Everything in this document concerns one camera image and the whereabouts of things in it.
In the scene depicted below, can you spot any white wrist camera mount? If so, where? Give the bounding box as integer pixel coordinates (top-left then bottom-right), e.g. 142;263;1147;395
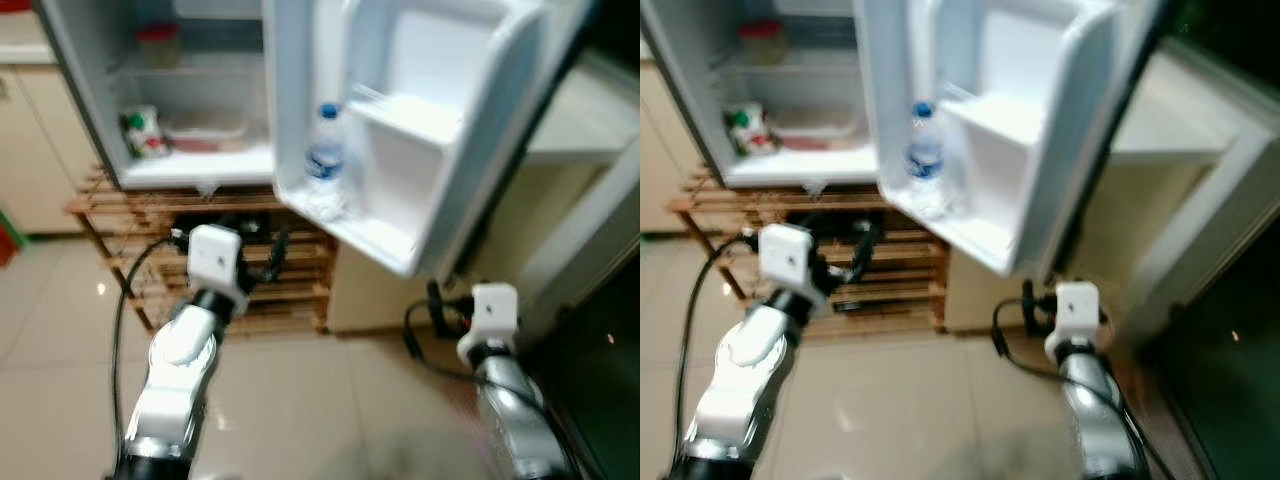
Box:
469;282;522;347
186;224;247;298
1049;281;1103;347
759;222;817;293

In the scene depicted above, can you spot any green red food package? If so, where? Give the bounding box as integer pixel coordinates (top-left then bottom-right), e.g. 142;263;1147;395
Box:
727;104;774;157
119;104;172;160

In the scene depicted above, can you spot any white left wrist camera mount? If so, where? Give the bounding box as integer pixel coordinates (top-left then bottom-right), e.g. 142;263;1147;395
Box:
186;224;247;298
759;222;817;293

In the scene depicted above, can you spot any blue capped water bottle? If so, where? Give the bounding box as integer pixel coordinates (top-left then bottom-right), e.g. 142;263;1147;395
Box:
302;101;352;223
904;101;950;221

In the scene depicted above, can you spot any mini fridge door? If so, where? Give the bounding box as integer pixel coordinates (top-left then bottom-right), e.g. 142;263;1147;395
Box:
261;0;603;283
853;0;1169;281

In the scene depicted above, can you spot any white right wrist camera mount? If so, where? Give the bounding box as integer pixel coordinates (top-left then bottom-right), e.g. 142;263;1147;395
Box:
469;282;522;347
1049;281;1103;347

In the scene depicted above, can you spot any beige kitchen cabinet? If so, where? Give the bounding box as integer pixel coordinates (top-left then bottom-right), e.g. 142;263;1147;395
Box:
0;58;103;239
640;58;708;239

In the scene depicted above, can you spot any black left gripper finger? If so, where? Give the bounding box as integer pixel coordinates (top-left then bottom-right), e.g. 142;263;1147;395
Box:
851;221;881;284
269;225;293;284

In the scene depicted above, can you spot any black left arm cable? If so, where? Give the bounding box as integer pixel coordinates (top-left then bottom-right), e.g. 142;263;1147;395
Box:
673;232;765;473
108;232;193;473

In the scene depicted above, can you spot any mini fridge body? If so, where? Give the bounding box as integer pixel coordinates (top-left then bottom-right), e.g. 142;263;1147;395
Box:
33;0;283;193
643;0;888;193

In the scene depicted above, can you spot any green glass sliding door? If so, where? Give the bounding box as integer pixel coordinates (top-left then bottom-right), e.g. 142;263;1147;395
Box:
518;150;641;480
1128;150;1280;480

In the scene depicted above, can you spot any red lidded jar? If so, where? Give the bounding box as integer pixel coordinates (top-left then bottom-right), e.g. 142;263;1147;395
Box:
739;19;787;67
134;21;184;70

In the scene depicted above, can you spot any clear plastic food container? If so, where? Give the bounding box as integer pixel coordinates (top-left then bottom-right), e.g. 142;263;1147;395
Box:
164;107;250;154
767;104;857;152

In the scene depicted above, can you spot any wooden slatted rack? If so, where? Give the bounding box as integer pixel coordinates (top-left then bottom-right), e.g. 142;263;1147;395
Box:
64;168;338;337
666;168;953;337

